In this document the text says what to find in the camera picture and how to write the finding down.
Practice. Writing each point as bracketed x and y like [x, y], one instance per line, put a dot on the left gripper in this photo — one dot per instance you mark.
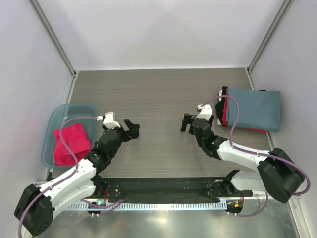
[133, 128]

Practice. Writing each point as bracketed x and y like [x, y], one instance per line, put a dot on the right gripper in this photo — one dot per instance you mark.
[188, 118]

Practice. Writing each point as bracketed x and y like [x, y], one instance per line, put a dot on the pink t shirt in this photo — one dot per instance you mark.
[76, 139]

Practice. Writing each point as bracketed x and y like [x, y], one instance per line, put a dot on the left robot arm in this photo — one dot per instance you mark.
[40, 205]

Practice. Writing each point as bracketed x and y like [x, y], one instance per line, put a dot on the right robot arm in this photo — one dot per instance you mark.
[272, 171]

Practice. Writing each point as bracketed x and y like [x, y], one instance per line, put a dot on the folded black t shirt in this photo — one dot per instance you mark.
[219, 109]

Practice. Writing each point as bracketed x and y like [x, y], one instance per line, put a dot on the folded white t shirt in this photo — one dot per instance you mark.
[218, 120]

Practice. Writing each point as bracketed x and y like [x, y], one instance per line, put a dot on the clear blue plastic bin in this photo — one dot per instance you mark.
[78, 111]

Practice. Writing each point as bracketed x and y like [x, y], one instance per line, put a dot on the folded grey-blue t shirt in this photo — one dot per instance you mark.
[258, 110]

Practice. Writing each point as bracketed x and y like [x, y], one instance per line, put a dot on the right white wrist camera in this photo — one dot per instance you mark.
[205, 111]

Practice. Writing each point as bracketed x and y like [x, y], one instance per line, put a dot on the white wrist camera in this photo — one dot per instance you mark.
[205, 111]
[109, 120]

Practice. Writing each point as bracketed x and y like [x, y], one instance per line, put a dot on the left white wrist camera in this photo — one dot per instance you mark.
[109, 120]

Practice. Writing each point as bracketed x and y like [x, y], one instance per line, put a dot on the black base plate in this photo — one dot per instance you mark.
[168, 190]

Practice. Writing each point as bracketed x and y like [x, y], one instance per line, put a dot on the slotted cable duct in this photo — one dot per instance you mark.
[82, 206]

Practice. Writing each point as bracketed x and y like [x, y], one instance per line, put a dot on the left aluminium frame post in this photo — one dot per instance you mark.
[50, 32]

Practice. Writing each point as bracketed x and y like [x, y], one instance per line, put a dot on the aluminium frame post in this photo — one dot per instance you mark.
[269, 33]
[50, 32]

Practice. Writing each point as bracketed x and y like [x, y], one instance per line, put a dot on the right aluminium frame post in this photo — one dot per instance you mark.
[269, 33]

